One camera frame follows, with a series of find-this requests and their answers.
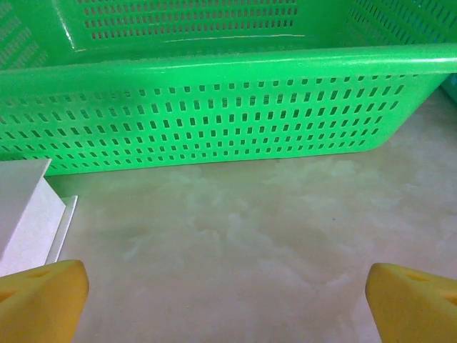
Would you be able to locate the teal perforated plastic basket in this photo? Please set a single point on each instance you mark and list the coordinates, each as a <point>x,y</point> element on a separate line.
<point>450,87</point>

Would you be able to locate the green perforated plastic basket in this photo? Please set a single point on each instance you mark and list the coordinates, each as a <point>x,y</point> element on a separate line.
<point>228,118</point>

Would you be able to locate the white softcover book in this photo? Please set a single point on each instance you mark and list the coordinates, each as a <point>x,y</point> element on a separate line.
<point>28,214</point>

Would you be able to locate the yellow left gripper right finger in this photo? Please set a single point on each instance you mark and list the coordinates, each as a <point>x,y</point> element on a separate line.
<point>414,307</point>

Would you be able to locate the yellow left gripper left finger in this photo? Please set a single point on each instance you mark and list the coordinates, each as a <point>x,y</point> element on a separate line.
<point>39,303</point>

